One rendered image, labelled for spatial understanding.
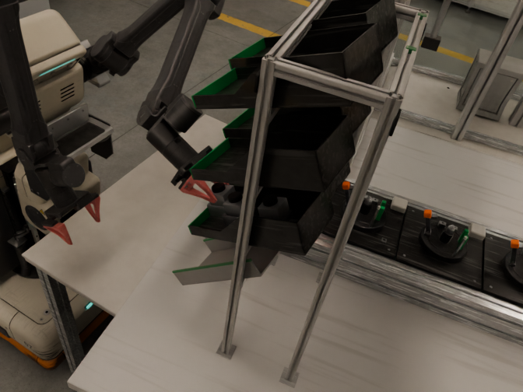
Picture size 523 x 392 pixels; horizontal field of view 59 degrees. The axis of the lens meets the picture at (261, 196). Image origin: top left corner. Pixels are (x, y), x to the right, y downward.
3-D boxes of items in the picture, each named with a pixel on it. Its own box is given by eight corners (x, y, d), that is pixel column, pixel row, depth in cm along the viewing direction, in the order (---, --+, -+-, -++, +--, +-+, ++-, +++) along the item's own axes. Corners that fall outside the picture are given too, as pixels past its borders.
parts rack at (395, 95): (215, 354, 116) (251, 59, 61) (266, 252, 141) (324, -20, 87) (294, 388, 112) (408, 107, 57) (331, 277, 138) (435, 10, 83)
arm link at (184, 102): (164, 132, 111) (135, 113, 105) (196, 96, 108) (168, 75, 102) (177, 159, 102) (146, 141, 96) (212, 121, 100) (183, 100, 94)
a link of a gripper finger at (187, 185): (235, 182, 100) (204, 152, 100) (215, 200, 95) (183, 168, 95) (222, 197, 105) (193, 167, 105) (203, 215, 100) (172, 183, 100)
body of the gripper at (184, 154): (215, 150, 102) (191, 126, 102) (186, 173, 95) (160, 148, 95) (204, 165, 107) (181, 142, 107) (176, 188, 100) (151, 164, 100)
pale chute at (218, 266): (182, 285, 114) (171, 271, 113) (213, 252, 123) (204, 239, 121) (261, 277, 94) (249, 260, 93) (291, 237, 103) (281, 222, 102)
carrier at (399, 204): (313, 232, 137) (322, 202, 129) (333, 184, 154) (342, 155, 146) (392, 261, 133) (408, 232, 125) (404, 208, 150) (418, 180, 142)
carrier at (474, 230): (394, 262, 133) (408, 233, 125) (405, 209, 150) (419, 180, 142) (479, 293, 129) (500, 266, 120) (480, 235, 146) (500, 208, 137)
